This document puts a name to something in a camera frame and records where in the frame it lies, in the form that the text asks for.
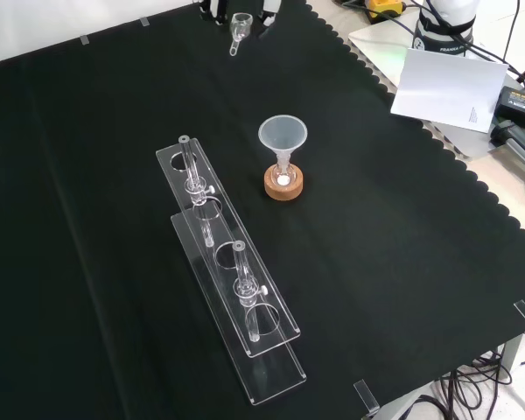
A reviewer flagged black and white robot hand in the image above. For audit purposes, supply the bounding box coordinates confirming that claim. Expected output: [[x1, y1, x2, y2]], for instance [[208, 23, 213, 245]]
[[199, 0, 284, 40]]

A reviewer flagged clear glass weighing funnel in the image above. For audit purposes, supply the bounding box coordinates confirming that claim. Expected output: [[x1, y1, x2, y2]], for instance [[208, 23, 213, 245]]
[[228, 12, 255, 58]]

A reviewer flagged translucent plastic funnel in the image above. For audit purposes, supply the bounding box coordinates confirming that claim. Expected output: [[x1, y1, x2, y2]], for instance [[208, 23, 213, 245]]
[[257, 114, 309, 171]]

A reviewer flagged clear acrylic funnel stand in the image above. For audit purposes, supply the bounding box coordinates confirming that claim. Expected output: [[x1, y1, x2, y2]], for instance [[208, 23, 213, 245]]
[[155, 134, 308, 406]]

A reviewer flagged pale board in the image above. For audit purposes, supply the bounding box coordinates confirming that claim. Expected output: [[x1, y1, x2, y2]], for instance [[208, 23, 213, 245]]
[[347, 19, 522, 161]]

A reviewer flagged yellow stop button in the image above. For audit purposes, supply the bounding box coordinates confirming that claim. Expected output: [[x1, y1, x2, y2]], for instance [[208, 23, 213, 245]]
[[366, 0, 407, 24]]

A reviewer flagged round-bottom glass flask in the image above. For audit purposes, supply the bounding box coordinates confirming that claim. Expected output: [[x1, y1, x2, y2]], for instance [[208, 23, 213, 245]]
[[270, 157, 298, 191]]

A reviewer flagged white paper card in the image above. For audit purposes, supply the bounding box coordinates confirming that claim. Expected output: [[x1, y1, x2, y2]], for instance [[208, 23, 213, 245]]
[[389, 47, 509, 133]]

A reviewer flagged black table cloth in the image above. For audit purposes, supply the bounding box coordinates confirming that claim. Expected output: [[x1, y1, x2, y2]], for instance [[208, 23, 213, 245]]
[[0, 0, 525, 420]]

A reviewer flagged black power adapter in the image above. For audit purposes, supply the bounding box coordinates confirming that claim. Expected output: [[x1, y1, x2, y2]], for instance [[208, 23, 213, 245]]
[[493, 85, 525, 132]]

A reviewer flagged cork ring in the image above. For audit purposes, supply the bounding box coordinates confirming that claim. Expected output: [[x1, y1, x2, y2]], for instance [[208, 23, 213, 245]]
[[263, 165, 305, 202]]

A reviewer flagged grey cable plug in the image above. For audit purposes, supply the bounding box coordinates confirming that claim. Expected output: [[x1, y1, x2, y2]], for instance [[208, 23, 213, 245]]
[[491, 119, 525, 168]]

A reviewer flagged black floor cable bundle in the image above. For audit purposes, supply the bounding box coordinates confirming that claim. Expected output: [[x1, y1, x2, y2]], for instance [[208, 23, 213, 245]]
[[413, 345, 525, 420]]

